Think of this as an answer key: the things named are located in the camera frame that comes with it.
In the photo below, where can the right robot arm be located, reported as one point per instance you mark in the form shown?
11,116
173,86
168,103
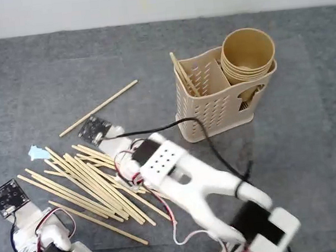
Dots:
191,183

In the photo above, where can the beige plastic slotted basket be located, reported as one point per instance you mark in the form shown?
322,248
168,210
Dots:
211,110

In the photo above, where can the wooden chopstick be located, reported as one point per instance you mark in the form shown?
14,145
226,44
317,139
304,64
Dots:
80,177
103,194
91,152
98,222
95,162
133,195
66,187
184,74
61,194
58,174
95,177
98,108

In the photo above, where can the brown paper cup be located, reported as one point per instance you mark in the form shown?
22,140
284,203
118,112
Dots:
248,49
248,75
249,94
248,78
247,72

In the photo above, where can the light blue paper scrap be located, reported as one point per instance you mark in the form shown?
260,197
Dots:
38,152

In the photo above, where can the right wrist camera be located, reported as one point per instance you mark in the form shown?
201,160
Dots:
94,130

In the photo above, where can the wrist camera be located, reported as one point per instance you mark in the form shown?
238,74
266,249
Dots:
94,130
9,198

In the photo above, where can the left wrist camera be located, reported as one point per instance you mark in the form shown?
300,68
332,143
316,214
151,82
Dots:
9,198

